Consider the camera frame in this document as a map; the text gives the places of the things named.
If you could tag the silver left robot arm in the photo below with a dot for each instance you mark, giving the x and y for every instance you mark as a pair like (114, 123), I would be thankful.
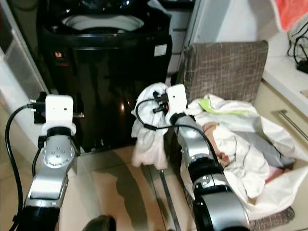
(50, 185)

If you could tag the grey garment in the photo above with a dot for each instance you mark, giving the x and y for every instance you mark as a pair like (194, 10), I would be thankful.
(267, 147)

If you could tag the black robot foot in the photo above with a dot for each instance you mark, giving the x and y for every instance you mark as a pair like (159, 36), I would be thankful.
(105, 224)

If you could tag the black top-load washing machine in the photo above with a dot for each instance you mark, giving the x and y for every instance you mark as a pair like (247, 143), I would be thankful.
(106, 82)

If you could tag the brown woven fabric chair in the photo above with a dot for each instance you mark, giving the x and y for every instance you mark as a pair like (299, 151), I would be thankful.
(226, 67)

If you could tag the white label sticker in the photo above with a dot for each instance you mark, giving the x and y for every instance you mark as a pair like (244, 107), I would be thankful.
(160, 50)

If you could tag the large white bed sheet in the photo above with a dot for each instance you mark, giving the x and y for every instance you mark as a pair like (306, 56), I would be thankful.
(264, 120)

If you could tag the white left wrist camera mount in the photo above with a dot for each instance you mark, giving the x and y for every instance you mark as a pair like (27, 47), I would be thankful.
(58, 113)

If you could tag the orange towel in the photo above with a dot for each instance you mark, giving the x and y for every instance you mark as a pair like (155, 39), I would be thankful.
(291, 12)

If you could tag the white cloth with green trim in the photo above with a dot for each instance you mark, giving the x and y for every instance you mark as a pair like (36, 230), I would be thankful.
(219, 107)

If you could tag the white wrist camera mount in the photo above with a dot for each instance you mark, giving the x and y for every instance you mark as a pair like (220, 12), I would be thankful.
(58, 113)
(176, 103)

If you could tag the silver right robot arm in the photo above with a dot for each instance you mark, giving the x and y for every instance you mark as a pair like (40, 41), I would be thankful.
(214, 197)

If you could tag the white garment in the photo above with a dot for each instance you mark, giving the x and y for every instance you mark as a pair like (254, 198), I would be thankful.
(147, 139)

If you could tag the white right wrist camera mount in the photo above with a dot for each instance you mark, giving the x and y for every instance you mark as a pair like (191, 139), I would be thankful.
(176, 103)

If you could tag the pink cloth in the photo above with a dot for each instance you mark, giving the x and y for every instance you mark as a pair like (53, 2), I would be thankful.
(276, 174)

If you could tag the white cabinet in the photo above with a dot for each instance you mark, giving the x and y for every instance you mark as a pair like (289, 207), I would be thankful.
(12, 57)

